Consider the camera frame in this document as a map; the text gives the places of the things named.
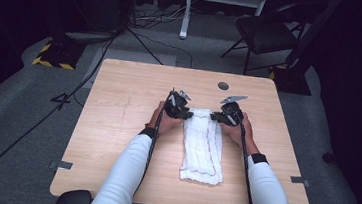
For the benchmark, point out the black yellow striped stand base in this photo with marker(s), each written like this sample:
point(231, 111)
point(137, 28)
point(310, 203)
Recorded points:
point(58, 55)

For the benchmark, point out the black folding chair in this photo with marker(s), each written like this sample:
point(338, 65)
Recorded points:
point(266, 33)

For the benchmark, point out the black stand with striped base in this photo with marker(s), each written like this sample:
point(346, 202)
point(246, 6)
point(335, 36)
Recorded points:
point(293, 81)

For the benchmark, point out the person's right hand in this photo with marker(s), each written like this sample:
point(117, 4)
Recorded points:
point(237, 136)

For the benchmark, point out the black cabinet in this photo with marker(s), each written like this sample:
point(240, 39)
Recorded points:
point(101, 0)

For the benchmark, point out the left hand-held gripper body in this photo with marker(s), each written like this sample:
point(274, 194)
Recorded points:
point(176, 105)

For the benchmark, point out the person's left hand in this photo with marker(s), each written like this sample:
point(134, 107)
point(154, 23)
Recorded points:
point(165, 124)

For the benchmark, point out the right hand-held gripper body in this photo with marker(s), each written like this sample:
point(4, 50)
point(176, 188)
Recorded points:
point(232, 113)

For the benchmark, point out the white towel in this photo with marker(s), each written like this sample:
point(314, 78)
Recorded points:
point(203, 147)

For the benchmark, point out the grey tape piece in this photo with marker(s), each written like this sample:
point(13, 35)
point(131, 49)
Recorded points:
point(62, 164)
point(300, 181)

